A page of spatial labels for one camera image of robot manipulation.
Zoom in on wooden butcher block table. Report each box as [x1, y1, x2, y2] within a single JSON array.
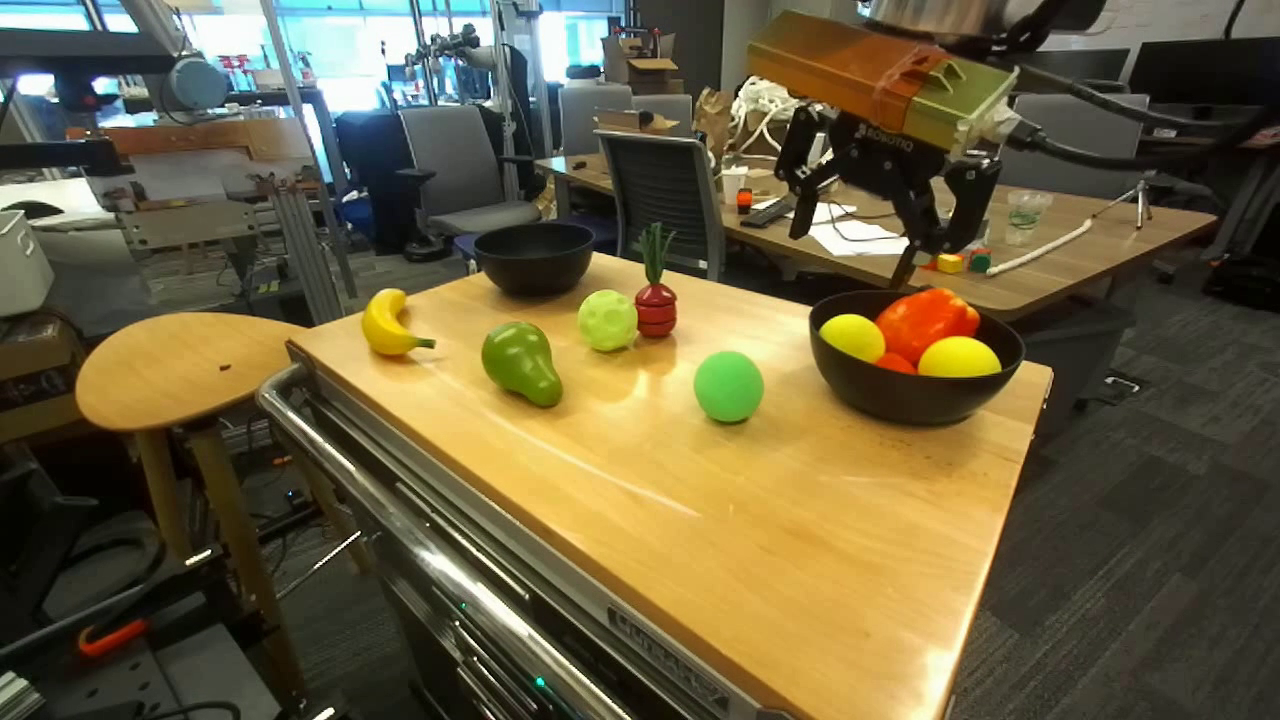
[[256, 253, 1058, 720]]

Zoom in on black perforated breadboard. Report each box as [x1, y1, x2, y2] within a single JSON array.
[[0, 621, 287, 720]]

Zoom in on orange toy bell pepper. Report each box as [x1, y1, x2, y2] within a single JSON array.
[[872, 283, 982, 373]]

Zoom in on white appliance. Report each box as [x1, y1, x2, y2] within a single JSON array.
[[0, 205, 58, 320]]

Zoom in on black computer monitor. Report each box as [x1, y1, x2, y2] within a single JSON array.
[[1128, 36, 1280, 112], [1014, 43, 1137, 95]]

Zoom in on long black bar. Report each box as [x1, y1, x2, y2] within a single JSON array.
[[737, 191, 794, 232]]

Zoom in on white paper sheets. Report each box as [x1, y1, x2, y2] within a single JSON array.
[[794, 196, 920, 265]]

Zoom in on light green dimpled ball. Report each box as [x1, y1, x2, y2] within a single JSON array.
[[576, 283, 642, 357]]

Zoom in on clear plastic cup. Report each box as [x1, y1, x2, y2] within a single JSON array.
[[1005, 187, 1058, 241]]

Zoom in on white rope bundle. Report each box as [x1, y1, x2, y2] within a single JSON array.
[[726, 74, 804, 161]]

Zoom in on green toy ball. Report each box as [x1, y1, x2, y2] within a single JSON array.
[[693, 348, 766, 428]]

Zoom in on yellow toy banana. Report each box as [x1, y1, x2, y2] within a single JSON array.
[[354, 283, 441, 362]]

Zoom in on round wooden stool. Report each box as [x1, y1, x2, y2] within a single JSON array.
[[72, 310, 314, 706]]

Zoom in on grey robot joint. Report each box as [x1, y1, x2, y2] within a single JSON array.
[[122, 0, 234, 118]]

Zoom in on small black bowl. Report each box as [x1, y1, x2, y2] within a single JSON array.
[[470, 221, 598, 300]]

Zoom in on wooden crate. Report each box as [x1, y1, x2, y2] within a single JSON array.
[[97, 112, 319, 172]]

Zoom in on wooden office table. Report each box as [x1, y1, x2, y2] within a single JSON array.
[[534, 139, 1225, 333]]

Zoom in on large black bowl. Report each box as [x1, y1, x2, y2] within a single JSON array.
[[807, 283, 1026, 432]]

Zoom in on black mesh office chair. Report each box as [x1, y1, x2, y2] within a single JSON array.
[[592, 125, 732, 283]]

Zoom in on red toy radish green leaves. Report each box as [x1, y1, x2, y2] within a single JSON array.
[[631, 221, 683, 345]]

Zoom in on silver cart handle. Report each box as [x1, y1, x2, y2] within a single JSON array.
[[256, 366, 634, 720]]

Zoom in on aluminium frame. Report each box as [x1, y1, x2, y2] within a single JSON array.
[[117, 167, 358, 330]]

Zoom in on small tripod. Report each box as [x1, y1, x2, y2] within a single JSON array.
[[1114, 161, 1162, 236]]

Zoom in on orange black clamp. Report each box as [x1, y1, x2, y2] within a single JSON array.
[[72, 613, 155, 666]]

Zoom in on colourful toy blocks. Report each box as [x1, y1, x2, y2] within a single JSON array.
[[930, 248, 998, 280]]

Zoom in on yellow toy lemon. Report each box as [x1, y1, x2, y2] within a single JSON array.
[[914, 333, 1005, 383]]

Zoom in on thin white stick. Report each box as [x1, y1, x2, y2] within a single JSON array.
[[982, 212, 1099, 280]]

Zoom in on cardboard box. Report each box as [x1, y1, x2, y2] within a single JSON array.
[[618, 53, 689, 102]]

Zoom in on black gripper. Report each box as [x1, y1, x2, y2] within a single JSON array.
[[775, 108, 1005, 294]]

